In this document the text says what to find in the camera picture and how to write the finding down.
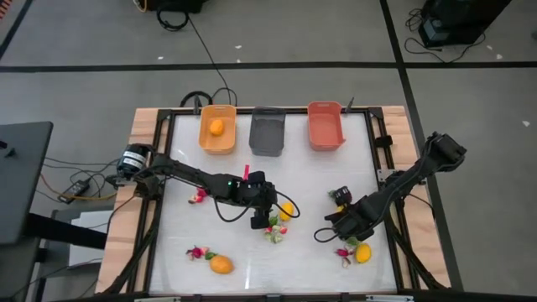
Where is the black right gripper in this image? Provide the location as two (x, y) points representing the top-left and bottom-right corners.
(325, 202), (377, 244)

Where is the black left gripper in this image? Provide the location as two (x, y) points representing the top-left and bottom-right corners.
(237, 185), (279, 231)

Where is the large orange mango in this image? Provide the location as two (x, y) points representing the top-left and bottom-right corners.
(208, 254), (235, 276)

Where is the grey plastic basket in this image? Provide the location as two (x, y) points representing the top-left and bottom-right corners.
(248, 107), (287, 158)

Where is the yellow plastic basket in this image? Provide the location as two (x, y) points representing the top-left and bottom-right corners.
(198, 104), (237, 155)

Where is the orange plastic basket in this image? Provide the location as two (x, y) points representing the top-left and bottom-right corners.
(306, 101), (347, 152)

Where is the white box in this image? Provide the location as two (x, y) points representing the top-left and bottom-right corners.
(69, 209), (111, 268)

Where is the black power adapter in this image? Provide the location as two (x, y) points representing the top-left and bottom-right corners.
(57, 178), (92, 206)

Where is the black floor equipment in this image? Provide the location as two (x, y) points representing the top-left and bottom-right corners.
(144, 0), (209, 13)

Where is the black equipment case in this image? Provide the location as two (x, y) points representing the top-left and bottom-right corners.
(418, 0), (514, 48)

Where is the black desk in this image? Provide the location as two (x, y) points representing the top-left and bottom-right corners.
(0, 121), (55, 247)

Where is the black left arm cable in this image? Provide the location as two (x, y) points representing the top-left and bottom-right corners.
(212, 195), (255, 223)

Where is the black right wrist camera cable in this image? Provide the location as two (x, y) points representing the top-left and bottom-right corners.
(313, 227), (339, 244)

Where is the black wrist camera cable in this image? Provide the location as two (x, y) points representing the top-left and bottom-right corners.
(313, 227), (339, 244)
(274, 190), (301, 220)

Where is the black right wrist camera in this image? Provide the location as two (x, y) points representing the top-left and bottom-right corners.
(334, 185), (353, 206)

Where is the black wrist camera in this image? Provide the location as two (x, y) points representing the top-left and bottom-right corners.
(334, 185), (353, 206)
(247, 170), (267, 188)

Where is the black left wrist camera cable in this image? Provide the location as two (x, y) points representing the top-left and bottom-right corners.
(274, 190), (301, 220)

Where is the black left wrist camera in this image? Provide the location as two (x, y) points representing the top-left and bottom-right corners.
(247, 170), (267, 188)

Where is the black cable loop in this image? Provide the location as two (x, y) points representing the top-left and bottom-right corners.
(179, 90), (214, 109)
(211, 86), (238, 107)

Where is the long black floor cable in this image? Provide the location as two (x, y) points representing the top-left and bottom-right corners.
(155, 4), (234, 94)

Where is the orange cable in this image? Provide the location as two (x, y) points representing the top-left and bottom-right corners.
(39, 174), (118, 201)

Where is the black power cable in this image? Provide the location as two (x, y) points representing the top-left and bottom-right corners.
(41, 155), (123, 185)

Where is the thin black floor cable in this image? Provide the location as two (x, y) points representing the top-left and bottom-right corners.
(403, 8), (487, 65)

